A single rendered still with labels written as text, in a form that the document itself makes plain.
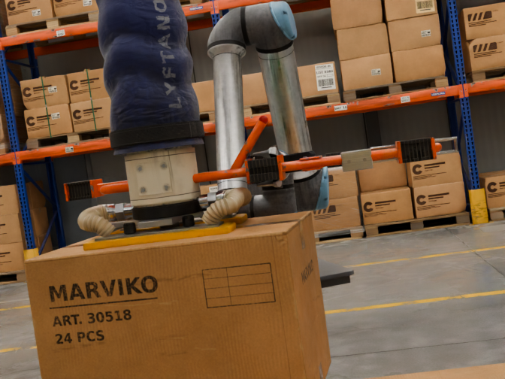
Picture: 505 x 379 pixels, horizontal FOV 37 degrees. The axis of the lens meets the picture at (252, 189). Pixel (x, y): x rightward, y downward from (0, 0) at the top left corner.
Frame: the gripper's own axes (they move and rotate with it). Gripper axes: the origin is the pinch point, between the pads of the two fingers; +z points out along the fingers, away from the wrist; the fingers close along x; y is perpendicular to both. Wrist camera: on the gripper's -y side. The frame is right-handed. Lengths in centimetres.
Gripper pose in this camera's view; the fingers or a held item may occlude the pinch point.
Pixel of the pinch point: (275, 167)
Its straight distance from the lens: 177.3
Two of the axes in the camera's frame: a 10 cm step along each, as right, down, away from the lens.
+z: -1.0, 0.5, -9.9
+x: -1.3, -9.9, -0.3
